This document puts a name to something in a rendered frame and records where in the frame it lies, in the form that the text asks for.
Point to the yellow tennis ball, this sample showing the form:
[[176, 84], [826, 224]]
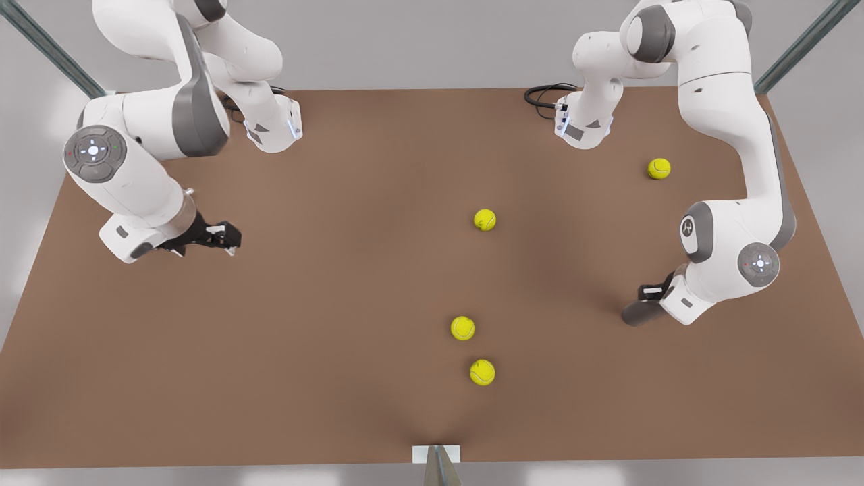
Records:
[[484, 219], [462, 328], [659, 168], [482, 372]]

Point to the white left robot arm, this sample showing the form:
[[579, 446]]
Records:
[[729, 135]]

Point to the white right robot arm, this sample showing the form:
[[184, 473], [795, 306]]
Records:
[[142, 128]]

